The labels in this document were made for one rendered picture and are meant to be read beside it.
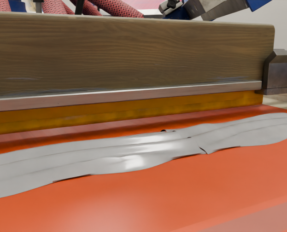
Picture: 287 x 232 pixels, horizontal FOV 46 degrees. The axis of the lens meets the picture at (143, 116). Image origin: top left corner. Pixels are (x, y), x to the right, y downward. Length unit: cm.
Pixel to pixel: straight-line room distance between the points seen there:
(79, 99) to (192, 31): 14
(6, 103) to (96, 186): 11
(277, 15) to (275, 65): 240
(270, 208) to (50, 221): 11
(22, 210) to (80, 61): 16
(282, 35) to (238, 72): 238
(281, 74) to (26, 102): 30
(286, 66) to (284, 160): 20
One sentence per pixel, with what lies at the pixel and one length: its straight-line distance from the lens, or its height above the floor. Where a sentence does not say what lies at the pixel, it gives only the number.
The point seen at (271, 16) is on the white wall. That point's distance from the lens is 286.
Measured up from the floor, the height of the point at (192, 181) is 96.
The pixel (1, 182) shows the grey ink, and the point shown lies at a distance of 21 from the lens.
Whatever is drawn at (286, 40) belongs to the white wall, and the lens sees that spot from 275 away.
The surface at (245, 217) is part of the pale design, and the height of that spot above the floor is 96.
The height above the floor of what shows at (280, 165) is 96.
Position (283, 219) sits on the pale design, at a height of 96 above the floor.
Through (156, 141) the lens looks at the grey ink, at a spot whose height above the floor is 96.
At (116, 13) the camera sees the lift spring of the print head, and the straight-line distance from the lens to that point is 99.
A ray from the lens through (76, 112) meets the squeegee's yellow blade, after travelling 32.
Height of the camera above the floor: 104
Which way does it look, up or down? 13 degrees down
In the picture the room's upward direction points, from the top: 1 degrees clockwise
